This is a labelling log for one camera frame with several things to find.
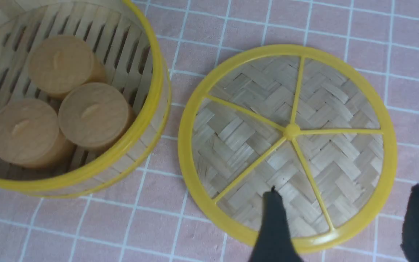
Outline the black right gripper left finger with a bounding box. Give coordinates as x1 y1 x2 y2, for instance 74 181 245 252
249 186 303 262

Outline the yellow woven bamboo steamer lid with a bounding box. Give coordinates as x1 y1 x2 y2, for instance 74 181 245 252
178 44 397 253

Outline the yellow bamboo steamer basket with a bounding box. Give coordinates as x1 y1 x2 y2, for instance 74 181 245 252
0 0 171 198

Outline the pink checkered tablecloth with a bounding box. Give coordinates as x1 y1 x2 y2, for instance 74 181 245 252
0 0 419 262

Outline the tan round cake right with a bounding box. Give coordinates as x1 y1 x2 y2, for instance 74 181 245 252
58 82 135 151

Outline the tan round cake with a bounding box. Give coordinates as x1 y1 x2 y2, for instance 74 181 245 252
58 82 135 151
0 98 75 169
28 35 107 99

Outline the tan round cake left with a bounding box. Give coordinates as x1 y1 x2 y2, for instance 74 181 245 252
0 98 75 169

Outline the tan round cake top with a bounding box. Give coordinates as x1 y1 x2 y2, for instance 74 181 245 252
28 35 107 99

